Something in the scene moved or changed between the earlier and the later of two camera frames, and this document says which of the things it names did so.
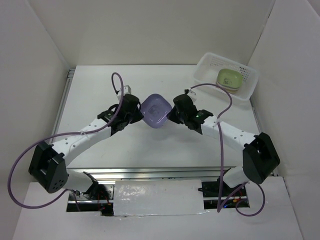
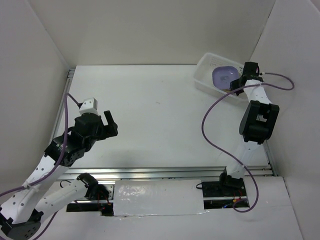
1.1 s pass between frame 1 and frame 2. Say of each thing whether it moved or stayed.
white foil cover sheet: stayed
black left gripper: moved
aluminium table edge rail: stayed
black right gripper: moved
